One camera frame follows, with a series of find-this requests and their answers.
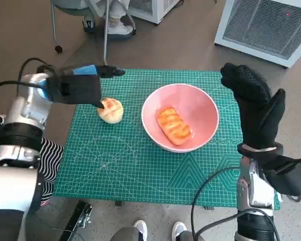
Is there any green cutting mat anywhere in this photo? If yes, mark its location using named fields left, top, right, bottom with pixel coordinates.
left=52, top=69, right=281, bottom=210

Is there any grey office chair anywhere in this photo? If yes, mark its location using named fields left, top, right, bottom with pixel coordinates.
left=51, top=0, right=137, bottom=66

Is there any large white mesh-front appliance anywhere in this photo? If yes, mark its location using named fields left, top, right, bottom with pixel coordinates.
left=214, top=0, right=301, bottom=68

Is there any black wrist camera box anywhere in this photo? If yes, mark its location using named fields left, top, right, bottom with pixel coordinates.
left=45, top=74, right=105, bottom=110
left=260, top=157, right=301, bottom=196

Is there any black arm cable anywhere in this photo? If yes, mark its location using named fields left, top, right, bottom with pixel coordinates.
left=17, top=57, right=56, bottom=83
left=0, top=80, right=47, bottom=113
left=191, top=167, right=241, bottom=241

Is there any black metal stand bar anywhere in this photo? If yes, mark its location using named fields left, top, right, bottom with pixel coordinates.
left=57, top=200, right=94, bottom=241

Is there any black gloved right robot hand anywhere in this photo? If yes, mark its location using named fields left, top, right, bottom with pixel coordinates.
left=220, top=63, right=286, bottom=153

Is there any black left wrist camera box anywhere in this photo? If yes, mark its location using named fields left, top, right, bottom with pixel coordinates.
left=45, top=74, right=105, bottom=110

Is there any long orange striped bread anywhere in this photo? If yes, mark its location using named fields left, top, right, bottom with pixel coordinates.
left=156, top=106, right=193, bottom=146

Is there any black right camera cable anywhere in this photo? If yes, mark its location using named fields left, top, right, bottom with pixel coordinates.
left=285, top=193, right=301, bottom=203

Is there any pink bowl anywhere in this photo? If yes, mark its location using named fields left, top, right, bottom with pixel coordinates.
left=141, top=84, right=220, bottom=153

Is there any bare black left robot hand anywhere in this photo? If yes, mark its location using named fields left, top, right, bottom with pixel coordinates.
left=71, top=64, right=126, bottom=79

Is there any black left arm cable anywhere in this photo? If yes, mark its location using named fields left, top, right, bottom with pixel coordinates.
left=17, top=57, right=56, bottom=83
left=0, top=80, right=47, bottom=113

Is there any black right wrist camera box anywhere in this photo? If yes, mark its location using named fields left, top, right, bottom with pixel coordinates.
left=260, top=157, right=301, bottom=196

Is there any round pale bread bun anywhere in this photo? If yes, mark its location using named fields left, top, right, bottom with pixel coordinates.
left=97, top=97, right=124, bottom=124

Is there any person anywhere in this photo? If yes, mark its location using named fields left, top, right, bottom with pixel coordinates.
left=110, top=220, right=201, bottom=241
left=82, top=0, right=135, bottom=36
left=0, top=114, right=65, bottom=206

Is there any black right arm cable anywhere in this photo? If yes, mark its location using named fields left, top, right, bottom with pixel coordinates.
left=191, top=167, right=241, bottom=241

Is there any small white mesh-front appliance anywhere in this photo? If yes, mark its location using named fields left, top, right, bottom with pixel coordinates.
left=129, top=0, right=183, bottom=25

